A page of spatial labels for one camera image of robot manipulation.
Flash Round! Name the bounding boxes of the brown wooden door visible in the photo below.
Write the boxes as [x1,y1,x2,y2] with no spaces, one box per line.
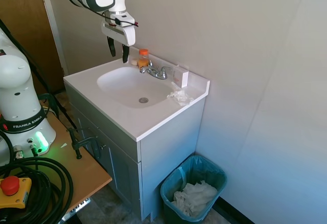
[0,0,65,95]

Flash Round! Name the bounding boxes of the chrome sink faucet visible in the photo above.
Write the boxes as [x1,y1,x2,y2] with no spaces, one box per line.
[138,60,173,80]

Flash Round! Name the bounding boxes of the white tissues pile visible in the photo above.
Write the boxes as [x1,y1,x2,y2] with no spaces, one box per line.
[171,180,219,216]

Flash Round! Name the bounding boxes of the white tissue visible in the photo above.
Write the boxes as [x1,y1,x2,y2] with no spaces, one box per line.
[167,85,195,107]

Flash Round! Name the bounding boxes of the black baseboard strip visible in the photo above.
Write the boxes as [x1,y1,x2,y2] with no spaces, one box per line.
[211,195,256,224]

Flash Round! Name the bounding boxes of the black metal table clamp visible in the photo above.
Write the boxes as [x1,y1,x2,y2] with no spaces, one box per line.
[66,127,99,161]

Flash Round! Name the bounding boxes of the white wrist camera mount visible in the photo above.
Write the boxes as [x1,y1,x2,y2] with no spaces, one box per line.
[103,10,140,28]

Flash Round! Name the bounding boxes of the white sink vanity top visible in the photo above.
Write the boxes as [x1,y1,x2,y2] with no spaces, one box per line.
[63,47,211,143]

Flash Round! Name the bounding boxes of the coiled black cable bundle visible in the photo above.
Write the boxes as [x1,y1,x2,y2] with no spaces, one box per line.
[0,131,75,224]

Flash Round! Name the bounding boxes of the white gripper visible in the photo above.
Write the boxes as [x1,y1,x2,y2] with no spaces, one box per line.
[101,19,136,64]

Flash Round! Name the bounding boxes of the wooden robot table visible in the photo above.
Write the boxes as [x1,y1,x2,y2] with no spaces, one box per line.
[0,111,113,224]

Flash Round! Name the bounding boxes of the orange capped plastic bottle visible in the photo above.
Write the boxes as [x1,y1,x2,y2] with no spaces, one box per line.
[137,48,150,69]

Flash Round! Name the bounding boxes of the yellow red emergency stop button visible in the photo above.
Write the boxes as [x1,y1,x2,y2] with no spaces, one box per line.
[0,175,33,210]

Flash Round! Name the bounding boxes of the grey vanity cabinet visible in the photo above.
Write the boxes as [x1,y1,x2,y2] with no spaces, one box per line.
[64,83,206,222]

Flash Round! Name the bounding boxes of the white cardboard box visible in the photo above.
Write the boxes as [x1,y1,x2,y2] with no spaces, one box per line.
[171,65,190,89]

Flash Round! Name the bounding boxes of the trash bin with blue liner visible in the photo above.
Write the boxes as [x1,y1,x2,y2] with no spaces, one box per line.
[160,155,228,224]

